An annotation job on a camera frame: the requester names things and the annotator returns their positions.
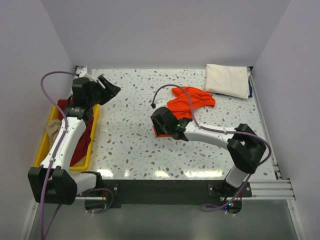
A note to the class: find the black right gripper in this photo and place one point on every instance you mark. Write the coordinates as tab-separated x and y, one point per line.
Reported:
159	131

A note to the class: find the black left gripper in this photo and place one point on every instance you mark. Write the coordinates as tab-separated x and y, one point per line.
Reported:
109	92

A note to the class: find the orange t-shirt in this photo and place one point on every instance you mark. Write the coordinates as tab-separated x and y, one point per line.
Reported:
186	101

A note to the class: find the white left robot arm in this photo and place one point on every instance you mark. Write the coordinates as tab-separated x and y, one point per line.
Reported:
51	182

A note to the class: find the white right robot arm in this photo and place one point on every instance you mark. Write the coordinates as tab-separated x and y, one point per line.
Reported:
244	146

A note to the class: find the dark red t-shirt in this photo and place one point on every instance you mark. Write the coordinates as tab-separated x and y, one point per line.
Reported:
81	149

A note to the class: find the beige t-shirt in bin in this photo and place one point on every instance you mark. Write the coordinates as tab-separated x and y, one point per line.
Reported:
52	130

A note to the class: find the folded cream t-shirt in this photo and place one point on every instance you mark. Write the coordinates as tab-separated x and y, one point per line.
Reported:
228	80

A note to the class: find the yellow plastic bin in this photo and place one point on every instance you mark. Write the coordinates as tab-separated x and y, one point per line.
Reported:
44	146

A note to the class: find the folded blue t-shirt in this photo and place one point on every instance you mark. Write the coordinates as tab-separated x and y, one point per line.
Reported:
250	87

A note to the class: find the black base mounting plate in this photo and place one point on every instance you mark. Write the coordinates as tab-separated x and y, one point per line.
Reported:
164	192

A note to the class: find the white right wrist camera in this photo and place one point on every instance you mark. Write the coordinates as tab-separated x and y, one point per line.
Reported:
160	103

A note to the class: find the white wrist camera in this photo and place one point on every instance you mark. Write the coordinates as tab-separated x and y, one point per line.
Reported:
160	103
88	76

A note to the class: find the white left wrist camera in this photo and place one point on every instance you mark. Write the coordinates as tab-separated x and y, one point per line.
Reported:
88	76

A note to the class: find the aluminium frame rail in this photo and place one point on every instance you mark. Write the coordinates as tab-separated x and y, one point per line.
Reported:
277	188

